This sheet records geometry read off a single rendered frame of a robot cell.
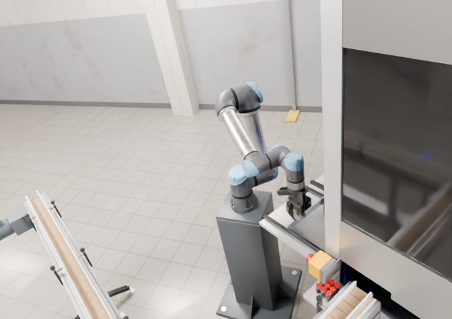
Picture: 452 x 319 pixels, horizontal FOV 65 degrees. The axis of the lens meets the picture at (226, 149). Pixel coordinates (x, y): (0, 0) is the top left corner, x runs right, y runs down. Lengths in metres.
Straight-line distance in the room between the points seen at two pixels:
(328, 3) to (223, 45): 3.49
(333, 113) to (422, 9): 0.36
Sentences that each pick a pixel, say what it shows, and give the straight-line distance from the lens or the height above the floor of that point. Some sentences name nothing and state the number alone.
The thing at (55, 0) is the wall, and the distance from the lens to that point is 5.59.
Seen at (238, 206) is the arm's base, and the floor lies 0.83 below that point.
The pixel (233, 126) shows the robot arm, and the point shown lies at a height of 1.33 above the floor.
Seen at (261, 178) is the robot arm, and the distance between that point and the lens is 1.86.
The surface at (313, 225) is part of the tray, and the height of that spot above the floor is 0.88.
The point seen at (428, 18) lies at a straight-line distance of 0.84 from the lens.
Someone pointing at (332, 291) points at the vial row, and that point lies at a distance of 1.45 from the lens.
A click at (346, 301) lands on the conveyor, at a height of 0.93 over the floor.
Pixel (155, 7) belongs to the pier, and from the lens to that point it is 4.41.
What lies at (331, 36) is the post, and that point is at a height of 1.82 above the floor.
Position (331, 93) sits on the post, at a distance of 1.02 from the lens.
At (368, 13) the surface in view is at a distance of 0.89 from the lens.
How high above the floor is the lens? 2.11
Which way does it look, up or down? 33 degrees down
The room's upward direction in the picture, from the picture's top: 11 degrees counter-clockwise
